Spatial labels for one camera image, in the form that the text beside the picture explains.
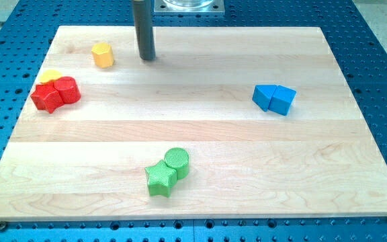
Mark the yellow hexagon block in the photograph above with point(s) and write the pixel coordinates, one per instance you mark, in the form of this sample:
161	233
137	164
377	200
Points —
102	55

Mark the yellow round block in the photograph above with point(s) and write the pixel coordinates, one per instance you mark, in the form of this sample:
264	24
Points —
49	76

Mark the left board clamp screw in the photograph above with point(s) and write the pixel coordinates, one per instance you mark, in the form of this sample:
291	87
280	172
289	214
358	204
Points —
3	225

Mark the blue cube block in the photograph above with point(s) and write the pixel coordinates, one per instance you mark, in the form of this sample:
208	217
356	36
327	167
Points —
281	100

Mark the green cylinder block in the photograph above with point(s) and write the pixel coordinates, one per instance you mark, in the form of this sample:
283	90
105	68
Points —
178	159

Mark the red star block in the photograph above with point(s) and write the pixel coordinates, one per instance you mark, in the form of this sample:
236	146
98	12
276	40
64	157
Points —
46	97

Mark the light wooden board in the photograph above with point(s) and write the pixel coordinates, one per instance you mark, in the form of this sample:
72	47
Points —
86	161

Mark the blue triangle block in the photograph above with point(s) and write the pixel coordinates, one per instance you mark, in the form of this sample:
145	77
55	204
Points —
262	95

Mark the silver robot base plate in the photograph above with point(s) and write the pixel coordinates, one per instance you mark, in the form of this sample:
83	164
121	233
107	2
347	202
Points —
188	7

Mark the green star block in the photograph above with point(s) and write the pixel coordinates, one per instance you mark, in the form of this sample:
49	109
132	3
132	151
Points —
160	179

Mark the red cylinder block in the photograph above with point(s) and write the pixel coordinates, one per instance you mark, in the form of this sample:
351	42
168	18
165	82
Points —
68	89

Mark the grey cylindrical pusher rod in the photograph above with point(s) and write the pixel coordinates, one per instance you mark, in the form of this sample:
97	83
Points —
144	29

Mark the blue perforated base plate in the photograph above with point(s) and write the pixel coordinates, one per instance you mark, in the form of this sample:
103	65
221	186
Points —
28	31

